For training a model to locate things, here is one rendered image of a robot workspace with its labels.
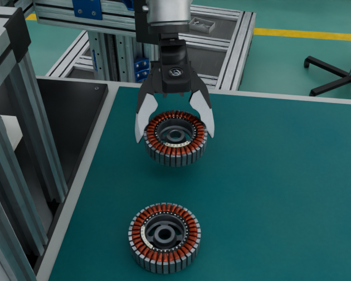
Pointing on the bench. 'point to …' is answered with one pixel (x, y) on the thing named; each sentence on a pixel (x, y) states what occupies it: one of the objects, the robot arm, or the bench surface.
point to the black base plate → (74, 148)
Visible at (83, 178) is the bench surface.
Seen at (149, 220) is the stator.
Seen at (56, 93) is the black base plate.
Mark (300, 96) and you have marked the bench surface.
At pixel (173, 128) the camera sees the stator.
